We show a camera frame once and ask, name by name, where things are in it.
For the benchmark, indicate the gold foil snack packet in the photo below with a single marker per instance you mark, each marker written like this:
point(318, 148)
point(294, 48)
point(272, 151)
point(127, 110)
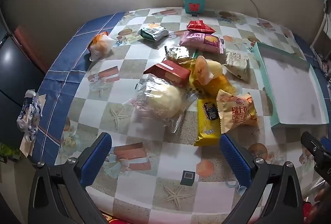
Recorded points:
point(177, 53)

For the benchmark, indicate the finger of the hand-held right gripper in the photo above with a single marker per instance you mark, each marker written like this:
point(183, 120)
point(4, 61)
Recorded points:
point(311, 145)
point(326, 143)

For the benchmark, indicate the yellow snack packet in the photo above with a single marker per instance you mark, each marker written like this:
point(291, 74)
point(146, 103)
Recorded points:
point(208, 123)

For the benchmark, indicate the green and white snack packet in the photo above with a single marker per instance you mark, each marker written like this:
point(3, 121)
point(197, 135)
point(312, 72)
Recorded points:
point(152, 32)

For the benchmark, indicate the round bread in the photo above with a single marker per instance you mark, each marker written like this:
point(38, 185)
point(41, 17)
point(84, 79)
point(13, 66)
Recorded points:
point(160, 99)

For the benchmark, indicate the orange bread packet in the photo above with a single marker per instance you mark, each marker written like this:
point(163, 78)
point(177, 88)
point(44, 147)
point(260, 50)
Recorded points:
point(100, 45)

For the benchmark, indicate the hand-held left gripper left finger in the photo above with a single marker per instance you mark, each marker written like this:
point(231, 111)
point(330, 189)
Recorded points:
point(99, 149)

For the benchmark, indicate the red snack packet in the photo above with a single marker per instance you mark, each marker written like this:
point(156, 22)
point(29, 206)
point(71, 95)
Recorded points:
point(200, 27)

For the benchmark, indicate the pink snack packet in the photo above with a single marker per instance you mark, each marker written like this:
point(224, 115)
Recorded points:
point(200, 41)

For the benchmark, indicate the red biscuit packet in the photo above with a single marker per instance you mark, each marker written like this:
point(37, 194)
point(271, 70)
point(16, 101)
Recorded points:
point(168, 72)

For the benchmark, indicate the orange cake roll packet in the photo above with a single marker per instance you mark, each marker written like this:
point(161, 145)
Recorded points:
point(238, 110)

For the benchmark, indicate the reddish brown board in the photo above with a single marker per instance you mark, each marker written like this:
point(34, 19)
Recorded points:
point(31, 45)

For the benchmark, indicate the crumpled white wrapper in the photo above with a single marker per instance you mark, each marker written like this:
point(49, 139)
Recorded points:
point(29, 115)

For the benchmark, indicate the dark glossy cabinet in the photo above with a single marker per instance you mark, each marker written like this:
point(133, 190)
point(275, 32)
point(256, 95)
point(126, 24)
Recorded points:
point(15, 79)

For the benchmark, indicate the teal rimmed cardboard box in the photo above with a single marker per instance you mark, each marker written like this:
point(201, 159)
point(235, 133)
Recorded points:
point(289, 84)

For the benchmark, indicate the grey and white snack packet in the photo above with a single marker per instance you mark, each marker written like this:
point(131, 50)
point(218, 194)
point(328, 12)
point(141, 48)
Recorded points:
point(236, 64)

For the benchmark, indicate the teal cube toy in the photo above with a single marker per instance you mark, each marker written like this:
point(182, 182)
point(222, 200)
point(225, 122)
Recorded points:
point(192, 2)

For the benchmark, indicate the blue plaid cloth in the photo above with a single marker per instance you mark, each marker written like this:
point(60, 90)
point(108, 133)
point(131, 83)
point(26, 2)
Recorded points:
point(64, 58)

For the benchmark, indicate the yellow jelly cup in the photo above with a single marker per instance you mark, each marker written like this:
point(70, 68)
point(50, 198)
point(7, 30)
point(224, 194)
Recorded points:
point(203, 70)

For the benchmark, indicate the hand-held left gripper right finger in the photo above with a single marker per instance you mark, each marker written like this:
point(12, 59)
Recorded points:
point(234, 154)

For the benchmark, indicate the clear orange snack packet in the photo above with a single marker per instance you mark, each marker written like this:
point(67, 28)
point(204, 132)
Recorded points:
point(219, 85)

